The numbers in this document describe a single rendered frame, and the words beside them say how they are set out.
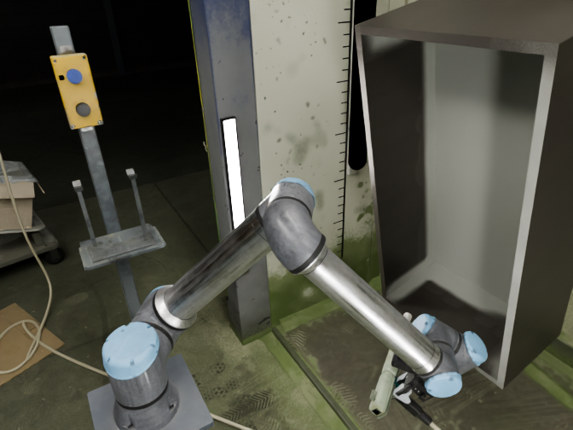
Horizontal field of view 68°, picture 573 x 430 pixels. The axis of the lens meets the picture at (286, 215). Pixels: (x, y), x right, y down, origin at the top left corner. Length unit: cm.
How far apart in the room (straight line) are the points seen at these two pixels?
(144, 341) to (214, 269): 27
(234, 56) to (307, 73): 36
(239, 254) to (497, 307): 125
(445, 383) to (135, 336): 83
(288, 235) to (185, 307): 48
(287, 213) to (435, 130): 98
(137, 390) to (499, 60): 144
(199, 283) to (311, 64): 113
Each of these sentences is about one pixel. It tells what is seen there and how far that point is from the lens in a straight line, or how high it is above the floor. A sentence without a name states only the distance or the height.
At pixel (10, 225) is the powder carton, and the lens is 335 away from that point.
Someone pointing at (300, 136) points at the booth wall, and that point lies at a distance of 200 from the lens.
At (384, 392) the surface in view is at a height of 58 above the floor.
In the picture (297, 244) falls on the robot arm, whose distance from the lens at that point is 93.
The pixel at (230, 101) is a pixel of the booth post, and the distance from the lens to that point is 179.
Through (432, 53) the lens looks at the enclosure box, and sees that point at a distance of 168.
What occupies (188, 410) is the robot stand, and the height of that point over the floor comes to 64.
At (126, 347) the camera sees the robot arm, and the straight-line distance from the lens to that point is 127.
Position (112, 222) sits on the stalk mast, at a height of 84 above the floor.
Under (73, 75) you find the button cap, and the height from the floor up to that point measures 149.
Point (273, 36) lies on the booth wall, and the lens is 184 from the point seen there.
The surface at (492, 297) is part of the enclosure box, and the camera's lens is 207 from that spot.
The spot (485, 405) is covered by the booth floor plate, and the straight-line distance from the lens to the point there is 229.
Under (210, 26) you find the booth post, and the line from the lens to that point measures 173.
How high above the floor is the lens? 176
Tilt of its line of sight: 29 degrees down
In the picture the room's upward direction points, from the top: 2 degrees counter-clockwise
